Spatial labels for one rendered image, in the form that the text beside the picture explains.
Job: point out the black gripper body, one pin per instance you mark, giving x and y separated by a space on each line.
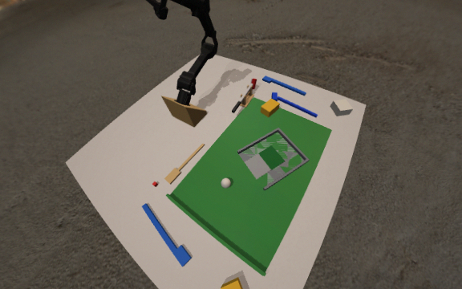
164 10

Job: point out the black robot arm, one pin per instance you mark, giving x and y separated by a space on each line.
187 79

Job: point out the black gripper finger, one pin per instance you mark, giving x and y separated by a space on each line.
155 5

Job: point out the white golf ball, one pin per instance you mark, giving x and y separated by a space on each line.
225 183

